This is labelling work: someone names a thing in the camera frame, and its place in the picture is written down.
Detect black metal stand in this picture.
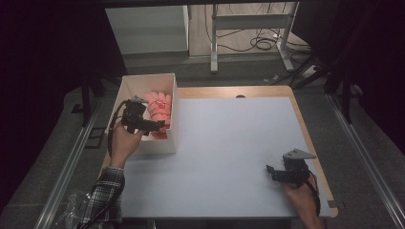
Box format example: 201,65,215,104
71,72,107,128
291,52,355,125

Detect pink glove with red print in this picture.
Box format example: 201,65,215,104
143,91,173,141

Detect person's right hand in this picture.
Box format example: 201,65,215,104
281,173,320,219

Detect person's left hand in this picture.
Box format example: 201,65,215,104
109,121,146,169

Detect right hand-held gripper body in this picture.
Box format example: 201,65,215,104
281,148,318,188

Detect white box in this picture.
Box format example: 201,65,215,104
104,73,179,156

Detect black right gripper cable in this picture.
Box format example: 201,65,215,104
307,171,322,218

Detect metal floor rail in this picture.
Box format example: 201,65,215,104
327,93,405,229
32,97,103,229

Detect black floor cables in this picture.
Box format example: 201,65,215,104
203,2,312,54

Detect white cabinet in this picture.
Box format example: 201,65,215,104
104,4,190,57

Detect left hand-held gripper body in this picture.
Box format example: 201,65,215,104
119,95,150,135

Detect white power strip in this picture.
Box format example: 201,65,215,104
301,64,318,79

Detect light blue table mat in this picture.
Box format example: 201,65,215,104
119,96,332,219

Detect white metal desk frame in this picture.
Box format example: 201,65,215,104
209,1,301,74

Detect clear plastic bag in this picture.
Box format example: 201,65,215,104
51,188,94,229

